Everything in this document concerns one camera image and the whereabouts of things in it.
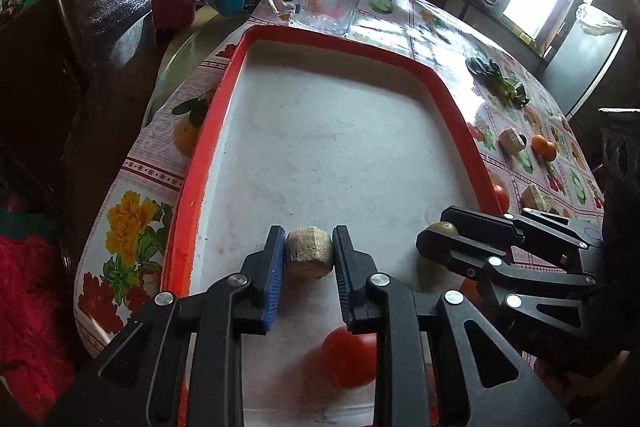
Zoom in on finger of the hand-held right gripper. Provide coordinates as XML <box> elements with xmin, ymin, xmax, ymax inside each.
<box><xmin>440</xmin><ymin>205</ymin><xmax>604</xmax><ymax>260</ymax></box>
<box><xmin>416</xmin><ymin>228</ymin><xmax>597</xmax><ymax>344</ymax></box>

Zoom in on green round fruit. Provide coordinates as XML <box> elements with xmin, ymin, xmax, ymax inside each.
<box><xmin>427</xmin><ymin>221</ymin><xmax>460</xmax><ymax>238</ymax></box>

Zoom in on red-rimmed white tray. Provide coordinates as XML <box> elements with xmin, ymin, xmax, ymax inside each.
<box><xmin>161</xmin><ymin>25</ymin><xmax>512</xmax><ymax>427</ymax></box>

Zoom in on brown kiwi half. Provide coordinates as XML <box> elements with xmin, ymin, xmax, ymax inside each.
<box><xmin>284</xmin><ymin>226</ymin><xmax>335</xmax><ymax>279</ymax></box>

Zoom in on floral plastic tablecloth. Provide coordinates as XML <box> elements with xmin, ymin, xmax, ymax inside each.
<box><xmin>74</xmin><ymin>0</ymin><xmax>607</xmax><ymax>360</ymax></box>

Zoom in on green leafy vegetable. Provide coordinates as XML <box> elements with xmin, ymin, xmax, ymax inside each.
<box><xmin>465</xmin><ymin>54</ymin><xmax>531</xmax><ymax>108</ymax></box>

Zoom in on cut kiwi piece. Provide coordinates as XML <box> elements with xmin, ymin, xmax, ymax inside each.
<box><xmin>498</xmin><ymin>128</ymin><xmax>528</xmax><ymax>156</ymax></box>
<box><xmin>520</xmin><ymin>184</ymin><xmax>559</xmax><ymax>214</ymax></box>

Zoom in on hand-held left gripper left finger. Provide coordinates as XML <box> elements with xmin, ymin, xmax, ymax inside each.
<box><xmin>45</xmin><ymin>225</ymin><xmax>288</xmax><ymax>427</ymax></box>

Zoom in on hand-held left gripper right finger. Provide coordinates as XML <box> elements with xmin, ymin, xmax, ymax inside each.
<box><xmin>332</xmin><ymin>224</ymin><xmax>571</xmax><ymax>427</ymax></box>

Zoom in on red tomato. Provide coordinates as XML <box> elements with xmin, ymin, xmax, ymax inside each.
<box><xmin>490</xmin><ymin>182</ymin><xmax>511</xmax><ymax>214</ymax></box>
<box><xmin>321</xmin><ymin>326</ymin><xmax>378</xmax><ymax>390</ymax></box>

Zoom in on red knitted cloth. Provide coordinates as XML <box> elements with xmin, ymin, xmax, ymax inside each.
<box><xmin>0</xmin><ymin>231</ymin><xmax>77</xmax><ymax>424</ymax></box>

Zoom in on grey refrigerator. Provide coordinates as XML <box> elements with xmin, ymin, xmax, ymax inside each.
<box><xmin>541</xmin><ymin>14</ymin><xmax>629</xmax><ymax>118</ymax></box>

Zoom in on white kettle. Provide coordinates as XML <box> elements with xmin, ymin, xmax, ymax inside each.
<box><xmin>481</xmin><ymin>0</ymin><xmax>514</xmax><ymax>20</ymax></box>

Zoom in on white plastic bag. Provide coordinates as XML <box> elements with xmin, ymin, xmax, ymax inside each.
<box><xmin>575</xmin><ymin>2</ymin><xmax>624</xmax><ymax>34</ymax></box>

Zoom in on orange tangerine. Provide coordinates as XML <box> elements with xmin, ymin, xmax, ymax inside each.
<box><xmin>531</xmin><ymin>134</ymin><xmax>558</xmax><ymax>160</ymax></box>

